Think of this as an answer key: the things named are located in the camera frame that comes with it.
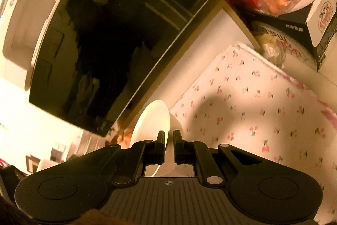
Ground cherry print tablecloth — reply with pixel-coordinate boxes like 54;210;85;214
170;42;337;223

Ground black microwave oven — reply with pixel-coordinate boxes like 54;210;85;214
0;0;228;137

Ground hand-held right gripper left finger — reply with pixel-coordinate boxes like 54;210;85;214
66;131;167;186

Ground black and white box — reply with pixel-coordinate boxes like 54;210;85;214
246;0;337;73

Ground white bowl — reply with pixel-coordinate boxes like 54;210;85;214
130;100;196;178

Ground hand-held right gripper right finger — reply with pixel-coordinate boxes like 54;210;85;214
172;129;264;186

